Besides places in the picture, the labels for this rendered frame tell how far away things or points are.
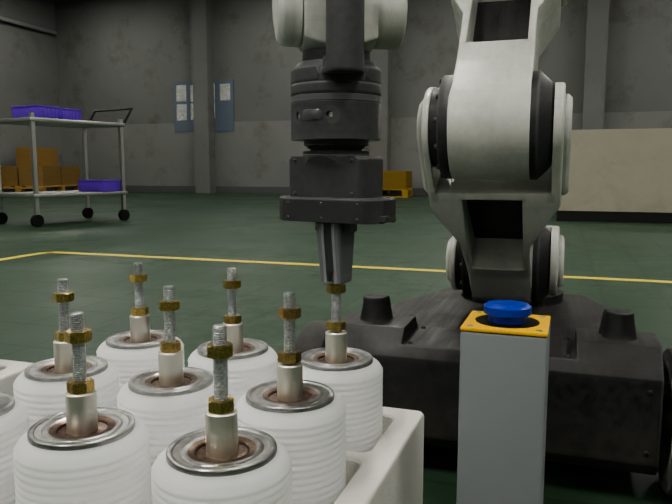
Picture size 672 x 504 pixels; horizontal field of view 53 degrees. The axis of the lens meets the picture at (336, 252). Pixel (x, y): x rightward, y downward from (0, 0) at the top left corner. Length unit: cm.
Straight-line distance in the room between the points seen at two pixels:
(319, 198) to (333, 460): 24
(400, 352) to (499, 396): 42
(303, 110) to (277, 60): 1172
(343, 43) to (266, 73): 1181
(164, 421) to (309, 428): 13
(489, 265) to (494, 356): 56
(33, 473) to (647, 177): 579
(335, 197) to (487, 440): 26
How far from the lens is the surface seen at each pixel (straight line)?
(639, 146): 608
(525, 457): 60
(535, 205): 97
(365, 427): 67
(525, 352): 57
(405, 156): 1147
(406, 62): 1162
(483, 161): 90
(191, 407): 60
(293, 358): 57
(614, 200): 607
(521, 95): 89
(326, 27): 62
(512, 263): 112
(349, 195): 63
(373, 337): 100
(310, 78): 63
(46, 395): 67
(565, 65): 1132
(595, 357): 97
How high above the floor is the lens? 44
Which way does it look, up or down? 7 degrees down
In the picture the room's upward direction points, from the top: straight up
